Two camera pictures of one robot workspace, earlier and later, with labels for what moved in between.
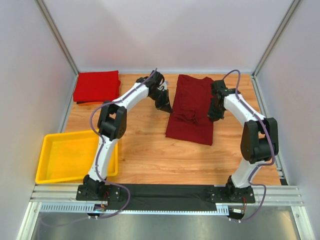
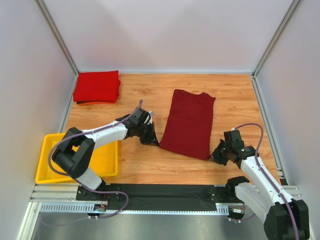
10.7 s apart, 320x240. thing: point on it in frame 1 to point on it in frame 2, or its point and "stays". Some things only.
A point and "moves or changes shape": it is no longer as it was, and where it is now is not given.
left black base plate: [110, 193] stays
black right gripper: [215, 107] to [222, 153]
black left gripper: [161, 97] to [146, 130]
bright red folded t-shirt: [97, 86] stays
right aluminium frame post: [274, 38] stays
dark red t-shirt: [189, 121] moves or changes shape
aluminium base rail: [264, 195] stays
